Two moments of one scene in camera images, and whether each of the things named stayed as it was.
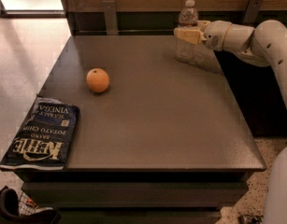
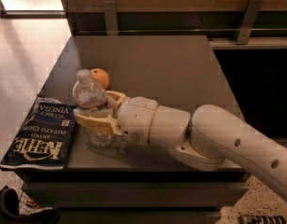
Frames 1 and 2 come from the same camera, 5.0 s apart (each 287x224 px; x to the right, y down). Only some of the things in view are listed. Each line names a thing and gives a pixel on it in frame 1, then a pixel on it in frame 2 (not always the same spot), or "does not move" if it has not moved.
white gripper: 216,35 -> 136,117
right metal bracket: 252,10 does not move
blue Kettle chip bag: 44,135 does not move
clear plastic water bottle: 185,51 -> 91,93
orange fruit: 97,79 does not move
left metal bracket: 110,15 does not move
